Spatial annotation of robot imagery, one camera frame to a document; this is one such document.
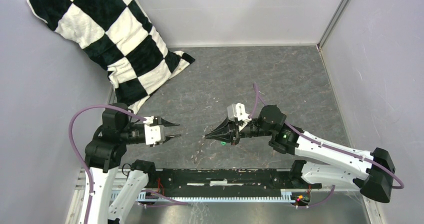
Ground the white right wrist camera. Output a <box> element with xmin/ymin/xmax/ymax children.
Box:
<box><xmin>227</xmin><ymin>103</ymin><xmax>252</xmax><ymax>131</ymax></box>

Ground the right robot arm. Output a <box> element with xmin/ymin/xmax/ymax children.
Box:
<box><xmin>205</xmin><ymin>103</ymin><xmax>396</xmax><ymax>203</ymax></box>

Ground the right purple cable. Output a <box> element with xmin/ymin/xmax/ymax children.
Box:
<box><xmin>248</xmin><ymin>82</ymin><xmax>406</xmax><ymax>210</ymax></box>

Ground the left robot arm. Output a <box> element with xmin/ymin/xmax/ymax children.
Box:
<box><xmin>68</xmin><ymin>103</ymin><xmax>175</xmax><ymax>223</ymax></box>

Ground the aluminium corner profile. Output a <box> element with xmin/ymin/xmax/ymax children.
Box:
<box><xmin>316</xmin><ymin>0</ymin><xmax>351</xmax><ymax>52</ymax></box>

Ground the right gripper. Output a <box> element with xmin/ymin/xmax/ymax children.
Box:
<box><xmin>205</xmin><ymin>116</ymin><xmax>274</xmax><ymax>146</ymax></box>

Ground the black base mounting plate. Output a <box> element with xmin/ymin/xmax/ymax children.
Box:
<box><xmin>146</xmin><ymin>168</ymin><xmax>322</xmax><ymax>198</ymax></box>

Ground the aluminium frame rail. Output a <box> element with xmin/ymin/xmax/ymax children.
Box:
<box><xmin>75</xmin><ymin>168</ymin><xmax>377</xmax><ymax>192</ymax></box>

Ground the black and white checkered pillow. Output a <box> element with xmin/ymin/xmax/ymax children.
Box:
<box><xmin>27</xmin><ymin>0</ymin><xmax>195</xmax><ymax>113</ymax></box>

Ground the purple cable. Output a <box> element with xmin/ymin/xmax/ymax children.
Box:
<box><xmin>248</xmin><ymin>82</ymin><xmax>406</xmax><ymax>210</ymax></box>
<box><xmin>68</xmin><ymin>104</ymin><xmax>189</xmax><ymax>224</ymax></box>

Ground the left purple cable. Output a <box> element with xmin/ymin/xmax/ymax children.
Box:
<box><xmin>68</xmin><ymin>104</ymin><xmax>189</xmax><ymax>224</ymax></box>

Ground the metal key organizer plate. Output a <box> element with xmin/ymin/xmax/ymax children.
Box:
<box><xmin>191</xmin><ymin>125</ymin><xmax>216</xmax><ymax>164</ymax></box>

